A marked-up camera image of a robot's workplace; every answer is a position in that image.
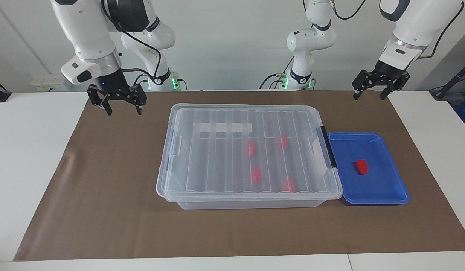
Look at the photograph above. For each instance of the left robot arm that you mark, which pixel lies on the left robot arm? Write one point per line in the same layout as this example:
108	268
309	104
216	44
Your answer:
309	41

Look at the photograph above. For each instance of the white wall socket strip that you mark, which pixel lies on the white wall socket strip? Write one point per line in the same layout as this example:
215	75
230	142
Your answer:
48	82

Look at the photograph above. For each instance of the red block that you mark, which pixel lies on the red block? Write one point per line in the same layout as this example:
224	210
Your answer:
362	167
289	185
284	141
251	148
256	174

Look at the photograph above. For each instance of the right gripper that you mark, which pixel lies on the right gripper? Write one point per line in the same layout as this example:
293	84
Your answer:
111	83

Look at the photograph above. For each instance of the clear plastic storage box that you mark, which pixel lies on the clear plastic storage box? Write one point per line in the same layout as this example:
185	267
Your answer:
247	204

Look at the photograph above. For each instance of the clear plastic box lid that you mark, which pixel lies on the clear plastic box lid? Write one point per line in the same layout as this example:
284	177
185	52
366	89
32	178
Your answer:
232	158

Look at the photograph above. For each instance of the blue plastic tray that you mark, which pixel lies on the blue plastic tray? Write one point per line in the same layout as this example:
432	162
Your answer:
383	188

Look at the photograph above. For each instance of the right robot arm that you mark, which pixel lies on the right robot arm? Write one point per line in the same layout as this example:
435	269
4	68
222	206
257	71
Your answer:
85	30

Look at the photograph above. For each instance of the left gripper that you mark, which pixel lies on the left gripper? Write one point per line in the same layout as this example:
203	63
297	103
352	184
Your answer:
389	70

